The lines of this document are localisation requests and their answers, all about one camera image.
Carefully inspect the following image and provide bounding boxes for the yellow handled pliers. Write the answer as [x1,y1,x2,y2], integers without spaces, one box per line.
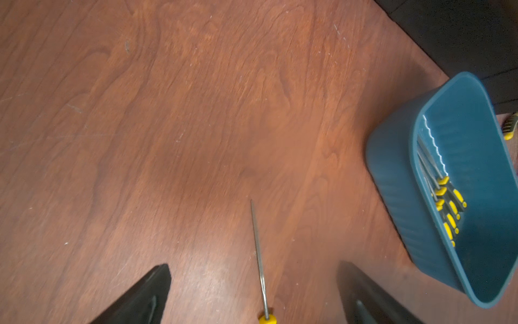
[502,112,518,140]

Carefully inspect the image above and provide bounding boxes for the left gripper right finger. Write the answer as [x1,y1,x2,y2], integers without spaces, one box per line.
[337,261,422,323]

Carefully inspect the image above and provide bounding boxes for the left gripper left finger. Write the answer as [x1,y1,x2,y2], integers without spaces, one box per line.
[93,263,171,323]

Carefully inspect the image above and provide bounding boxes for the file tool eleven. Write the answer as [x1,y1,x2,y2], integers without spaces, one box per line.
[418,136,468,212]

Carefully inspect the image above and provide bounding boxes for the black plastic toolbox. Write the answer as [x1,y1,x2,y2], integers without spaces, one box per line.
[377,1,517,114]

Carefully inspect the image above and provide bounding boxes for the file tool ten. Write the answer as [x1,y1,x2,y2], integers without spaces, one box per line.
[418,149,461,221]

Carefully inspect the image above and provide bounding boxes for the teal plastic storage bin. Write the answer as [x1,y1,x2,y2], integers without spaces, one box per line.
[366,72,517,309]

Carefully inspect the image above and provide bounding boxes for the file tool nine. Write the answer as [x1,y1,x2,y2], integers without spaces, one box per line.
[420,159,459,241]

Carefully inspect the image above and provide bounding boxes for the file tool two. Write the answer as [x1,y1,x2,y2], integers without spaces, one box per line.
[250,200,278,324]

